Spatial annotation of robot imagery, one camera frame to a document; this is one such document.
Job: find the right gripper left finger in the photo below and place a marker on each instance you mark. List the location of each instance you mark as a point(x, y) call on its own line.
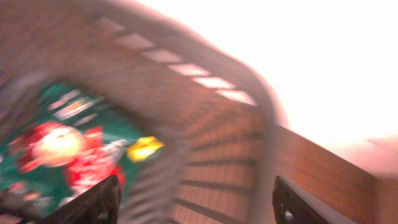
point(98, 205)

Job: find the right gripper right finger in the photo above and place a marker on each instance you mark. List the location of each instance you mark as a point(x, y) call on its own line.
point(294, 205)

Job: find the green Nescafe coffee bag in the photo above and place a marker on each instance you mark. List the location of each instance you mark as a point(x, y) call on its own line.
point(73, 142)

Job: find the grey plastic basket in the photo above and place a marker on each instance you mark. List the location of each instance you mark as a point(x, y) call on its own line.
point(214, 115)

